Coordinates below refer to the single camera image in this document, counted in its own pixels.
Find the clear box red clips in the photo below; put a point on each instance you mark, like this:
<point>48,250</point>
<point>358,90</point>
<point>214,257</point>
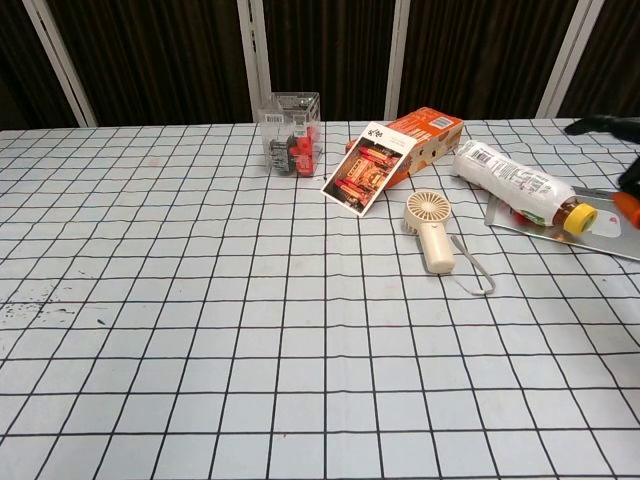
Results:
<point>290,135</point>

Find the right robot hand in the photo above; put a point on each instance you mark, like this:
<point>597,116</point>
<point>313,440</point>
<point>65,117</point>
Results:
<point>610,125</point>

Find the dark brown curtain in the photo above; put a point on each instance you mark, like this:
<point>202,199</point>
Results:
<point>160,60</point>

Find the plastic bottle yellow cap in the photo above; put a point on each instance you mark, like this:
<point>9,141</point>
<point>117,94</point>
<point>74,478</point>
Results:
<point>510,177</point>

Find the flat silver cardboard box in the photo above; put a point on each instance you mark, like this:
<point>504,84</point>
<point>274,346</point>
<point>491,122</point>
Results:
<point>550,235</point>

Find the white black grid tablecloth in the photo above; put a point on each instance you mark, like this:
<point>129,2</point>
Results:
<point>250,325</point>

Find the small beige handheld fan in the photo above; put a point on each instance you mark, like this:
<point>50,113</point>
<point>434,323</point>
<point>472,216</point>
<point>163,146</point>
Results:
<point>435,250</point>

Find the orange carton box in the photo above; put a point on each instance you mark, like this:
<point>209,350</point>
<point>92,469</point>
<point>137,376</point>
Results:
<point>425,130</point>

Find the white frame post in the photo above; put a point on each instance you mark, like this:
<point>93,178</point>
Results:
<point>565,55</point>
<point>60,65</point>
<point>400,55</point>
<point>255,60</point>

